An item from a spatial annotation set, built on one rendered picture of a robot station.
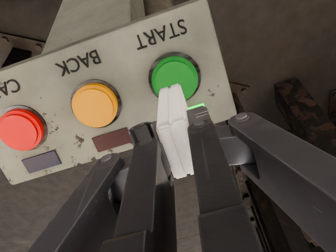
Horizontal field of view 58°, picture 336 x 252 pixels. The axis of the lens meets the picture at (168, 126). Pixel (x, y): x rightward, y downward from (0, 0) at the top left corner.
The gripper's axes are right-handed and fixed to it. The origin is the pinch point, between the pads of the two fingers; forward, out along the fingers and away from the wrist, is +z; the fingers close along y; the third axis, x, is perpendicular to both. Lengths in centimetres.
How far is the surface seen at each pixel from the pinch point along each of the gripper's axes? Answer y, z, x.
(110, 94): -5.5, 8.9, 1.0
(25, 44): -39, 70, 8
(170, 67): 0.2, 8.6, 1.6
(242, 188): 9, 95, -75
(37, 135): -13.3, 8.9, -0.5
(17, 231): -100, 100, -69
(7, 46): -44, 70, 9
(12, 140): -15.7, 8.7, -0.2
